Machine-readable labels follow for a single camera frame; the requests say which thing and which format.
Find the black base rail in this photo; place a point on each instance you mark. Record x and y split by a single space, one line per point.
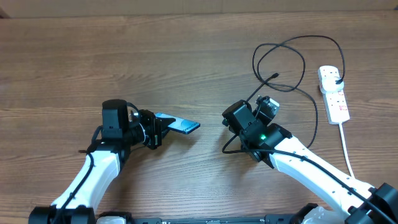
126 218

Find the white charger adapter plug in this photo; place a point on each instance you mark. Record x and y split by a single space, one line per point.
331 84

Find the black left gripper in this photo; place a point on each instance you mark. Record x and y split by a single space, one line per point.
155 124

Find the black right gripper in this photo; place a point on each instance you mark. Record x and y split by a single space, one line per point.
226 125

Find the white power strip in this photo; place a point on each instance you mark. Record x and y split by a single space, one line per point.
335 103

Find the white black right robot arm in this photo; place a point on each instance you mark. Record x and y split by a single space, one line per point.
350 200

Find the blue screen smartphone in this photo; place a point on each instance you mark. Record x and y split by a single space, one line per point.
177 124

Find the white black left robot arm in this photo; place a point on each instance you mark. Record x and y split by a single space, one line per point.
123 127

